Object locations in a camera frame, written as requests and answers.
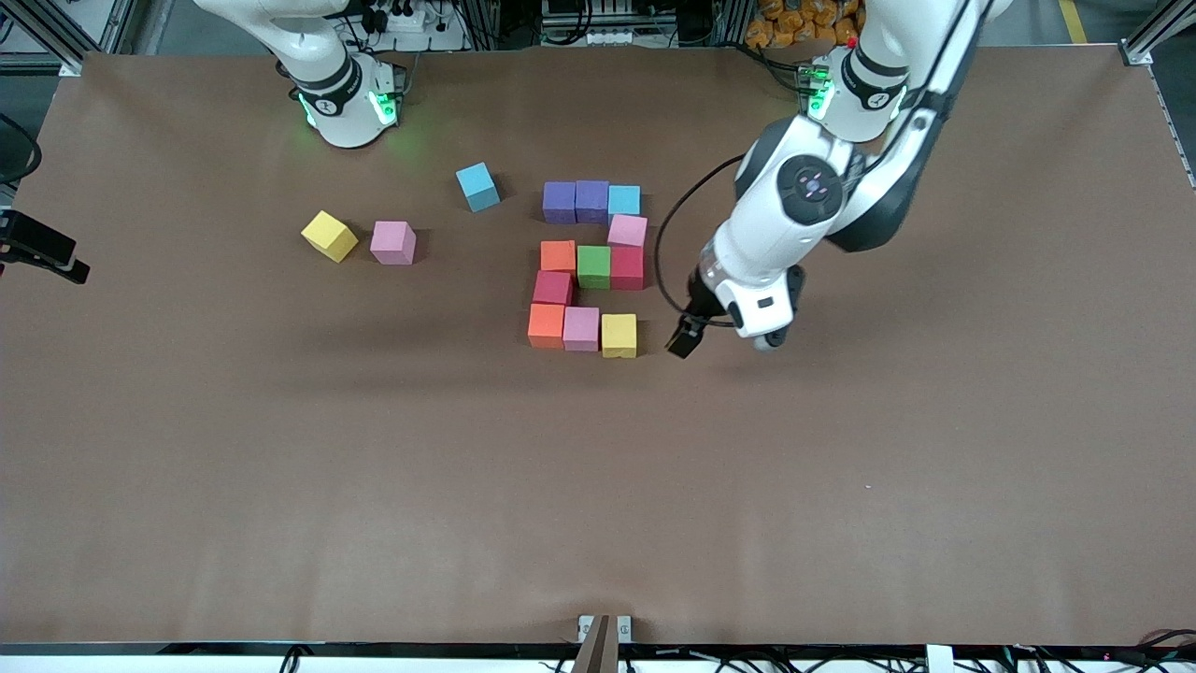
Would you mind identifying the yellow foam cube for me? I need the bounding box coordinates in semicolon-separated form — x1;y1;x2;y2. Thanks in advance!
601;313;639;360
301;210;359;264

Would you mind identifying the green foam cube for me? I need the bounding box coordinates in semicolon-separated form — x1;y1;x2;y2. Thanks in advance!
577;245;612;291

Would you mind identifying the table cover sheet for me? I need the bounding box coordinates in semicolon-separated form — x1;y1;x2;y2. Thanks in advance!
0;45;1196;648

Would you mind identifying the dark equipment rack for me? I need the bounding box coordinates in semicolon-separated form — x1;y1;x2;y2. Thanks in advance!
472;0;748;50

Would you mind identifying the orange packets pile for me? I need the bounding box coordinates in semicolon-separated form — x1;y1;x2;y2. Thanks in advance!
745;0;865;50

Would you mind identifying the large white power strip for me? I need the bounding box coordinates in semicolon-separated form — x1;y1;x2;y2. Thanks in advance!
350;0;468;53

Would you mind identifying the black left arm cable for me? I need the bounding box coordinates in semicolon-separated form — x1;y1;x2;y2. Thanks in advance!
653;0;996;328

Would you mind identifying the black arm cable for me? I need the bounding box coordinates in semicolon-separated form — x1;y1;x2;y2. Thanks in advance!
653;0;996;328
0;112;44;185

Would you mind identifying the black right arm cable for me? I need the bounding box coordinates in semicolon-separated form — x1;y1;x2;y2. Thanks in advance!
0;112;44;185

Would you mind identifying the aluminium frame profile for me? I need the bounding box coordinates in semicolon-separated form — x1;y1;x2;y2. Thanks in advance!
1118;0;1196;188
0;0;141;78

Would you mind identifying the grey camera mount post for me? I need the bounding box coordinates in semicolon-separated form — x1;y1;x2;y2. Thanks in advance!
572;614;634;673

